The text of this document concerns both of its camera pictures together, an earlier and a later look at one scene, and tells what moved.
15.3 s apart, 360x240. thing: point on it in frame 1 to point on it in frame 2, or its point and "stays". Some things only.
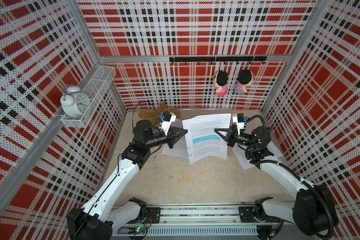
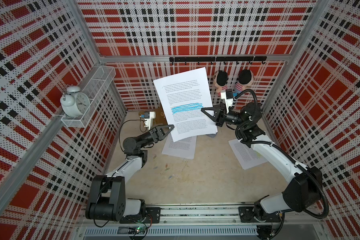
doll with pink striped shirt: [220, 80] stays
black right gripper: [232, 136] to [220, 117]
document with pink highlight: [180, 148] stays
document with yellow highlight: [241, 152] stays
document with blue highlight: [202, 140] to [182, 96]
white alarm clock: [74, 103] stays
